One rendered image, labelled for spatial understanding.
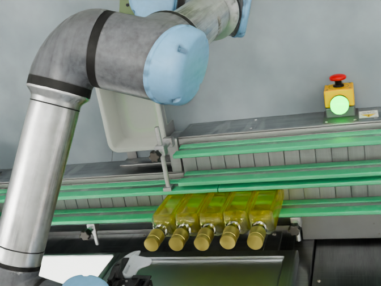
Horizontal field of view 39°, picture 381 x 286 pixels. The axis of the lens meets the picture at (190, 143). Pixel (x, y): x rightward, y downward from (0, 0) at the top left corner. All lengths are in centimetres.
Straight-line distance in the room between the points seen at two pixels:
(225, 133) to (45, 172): 66
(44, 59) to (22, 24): 86
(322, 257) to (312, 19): 59
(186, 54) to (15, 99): 105
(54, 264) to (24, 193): 72
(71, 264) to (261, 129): 61
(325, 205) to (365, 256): 15
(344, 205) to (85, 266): 67
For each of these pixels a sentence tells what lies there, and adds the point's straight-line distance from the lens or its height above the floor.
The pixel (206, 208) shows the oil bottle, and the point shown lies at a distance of 126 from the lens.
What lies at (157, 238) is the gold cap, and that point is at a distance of 121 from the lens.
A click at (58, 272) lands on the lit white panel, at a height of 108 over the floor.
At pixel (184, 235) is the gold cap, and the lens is 120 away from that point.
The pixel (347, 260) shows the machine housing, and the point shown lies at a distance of 137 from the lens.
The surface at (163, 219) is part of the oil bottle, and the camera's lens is 126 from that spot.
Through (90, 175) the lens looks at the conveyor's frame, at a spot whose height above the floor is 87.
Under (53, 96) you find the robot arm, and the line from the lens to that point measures 80.
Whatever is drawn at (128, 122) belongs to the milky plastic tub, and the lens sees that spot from 155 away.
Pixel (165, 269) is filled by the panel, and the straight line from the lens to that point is 136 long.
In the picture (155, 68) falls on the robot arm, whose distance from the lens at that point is 74.
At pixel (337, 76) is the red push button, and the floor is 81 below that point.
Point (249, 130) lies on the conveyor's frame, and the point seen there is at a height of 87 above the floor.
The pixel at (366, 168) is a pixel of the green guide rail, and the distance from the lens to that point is 129.
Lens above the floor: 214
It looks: 65 degrees down
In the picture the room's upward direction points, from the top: 141 degrees counter-clockwise
